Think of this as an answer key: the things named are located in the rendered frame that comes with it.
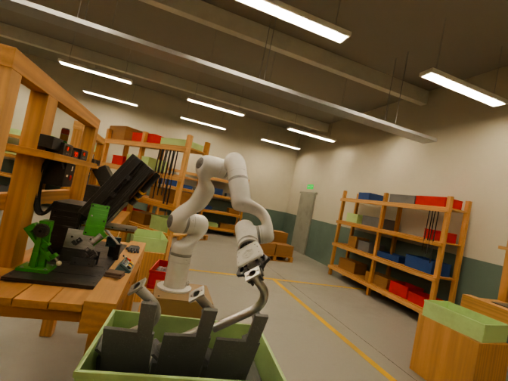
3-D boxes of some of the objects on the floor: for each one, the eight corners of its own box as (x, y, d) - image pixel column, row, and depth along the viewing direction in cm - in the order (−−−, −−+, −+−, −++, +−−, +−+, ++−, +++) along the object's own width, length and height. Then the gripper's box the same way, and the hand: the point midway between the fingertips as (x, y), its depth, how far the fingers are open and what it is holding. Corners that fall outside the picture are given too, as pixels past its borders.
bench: (125, 336, 281) (145, 245, 283) (75, 498, 137) (115, 308, 139) (42, 331, 263) (63, 233, 266) (-117, 509, 119) (-67, 291, 121)
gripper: (271, 244, 116) (283, 276, 99) (235, 264, 117) (240, 298, 100) (262, 230, 112) (272, 261, 96) (225, 251, 114) (228, 284, 97)
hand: (255, 276), depth 100 cm, fingers closed on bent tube, 3 cm apart
